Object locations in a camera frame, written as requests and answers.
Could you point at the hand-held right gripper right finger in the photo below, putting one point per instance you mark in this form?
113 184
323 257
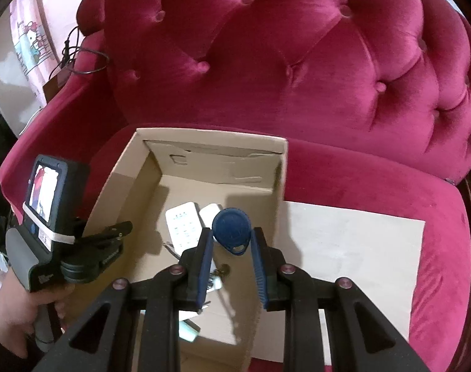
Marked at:
260 275

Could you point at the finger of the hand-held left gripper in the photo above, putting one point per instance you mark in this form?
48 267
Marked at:
109 257
111 230

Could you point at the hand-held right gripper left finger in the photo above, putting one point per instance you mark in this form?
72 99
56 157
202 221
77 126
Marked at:
204 271

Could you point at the bunch of keys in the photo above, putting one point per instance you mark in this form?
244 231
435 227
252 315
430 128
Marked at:
222 269

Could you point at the white remote control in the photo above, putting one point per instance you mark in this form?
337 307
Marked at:
183 228

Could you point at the blue key fob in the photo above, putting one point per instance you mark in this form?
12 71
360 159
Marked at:
231 228

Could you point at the large white charger plug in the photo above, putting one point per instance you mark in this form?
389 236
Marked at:
209 214

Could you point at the small white charger plug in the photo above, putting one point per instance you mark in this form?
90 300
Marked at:
189 331

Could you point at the cardboard box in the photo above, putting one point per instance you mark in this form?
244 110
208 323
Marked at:
212 166

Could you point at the person's left hand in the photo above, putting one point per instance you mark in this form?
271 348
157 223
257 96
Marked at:
14 310

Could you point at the white paper sheet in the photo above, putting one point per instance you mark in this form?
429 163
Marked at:
355 248

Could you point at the brown board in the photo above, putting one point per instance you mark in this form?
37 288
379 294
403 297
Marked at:
55 85

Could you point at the printed cartoon curtain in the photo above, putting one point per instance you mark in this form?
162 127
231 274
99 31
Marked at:
30 46

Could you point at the pink velvet tufted armchair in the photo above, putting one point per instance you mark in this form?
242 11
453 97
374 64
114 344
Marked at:
297 66

